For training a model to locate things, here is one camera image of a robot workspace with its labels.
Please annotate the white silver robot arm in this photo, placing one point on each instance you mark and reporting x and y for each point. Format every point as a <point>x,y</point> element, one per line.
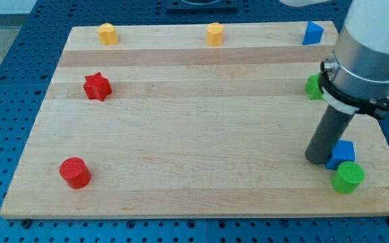
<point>354,78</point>

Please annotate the wooden board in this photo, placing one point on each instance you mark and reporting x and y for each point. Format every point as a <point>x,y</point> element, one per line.
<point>191,131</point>

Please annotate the yellow pentagon block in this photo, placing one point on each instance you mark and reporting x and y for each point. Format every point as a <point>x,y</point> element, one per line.
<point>214,34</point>

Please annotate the red star block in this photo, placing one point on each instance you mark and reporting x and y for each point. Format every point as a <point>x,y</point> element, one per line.
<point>97,87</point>

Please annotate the green star block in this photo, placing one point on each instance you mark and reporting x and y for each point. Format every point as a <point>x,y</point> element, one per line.
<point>312,88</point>

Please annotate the yellow heart block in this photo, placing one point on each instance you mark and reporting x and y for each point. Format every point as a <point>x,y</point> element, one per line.
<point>107,34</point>

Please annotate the red cylinder block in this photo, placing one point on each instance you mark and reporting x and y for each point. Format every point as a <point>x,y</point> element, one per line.
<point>75,173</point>

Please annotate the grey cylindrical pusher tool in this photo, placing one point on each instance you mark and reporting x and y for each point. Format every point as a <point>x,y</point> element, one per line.
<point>328,132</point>

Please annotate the blue triangle block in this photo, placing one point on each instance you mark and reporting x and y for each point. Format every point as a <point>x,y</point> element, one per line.
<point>313,34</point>

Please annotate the blue cube block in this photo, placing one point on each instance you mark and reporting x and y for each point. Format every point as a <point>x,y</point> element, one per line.
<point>343,151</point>

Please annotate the green cylinder block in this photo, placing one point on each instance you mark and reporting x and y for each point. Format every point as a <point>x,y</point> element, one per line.
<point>347,177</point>

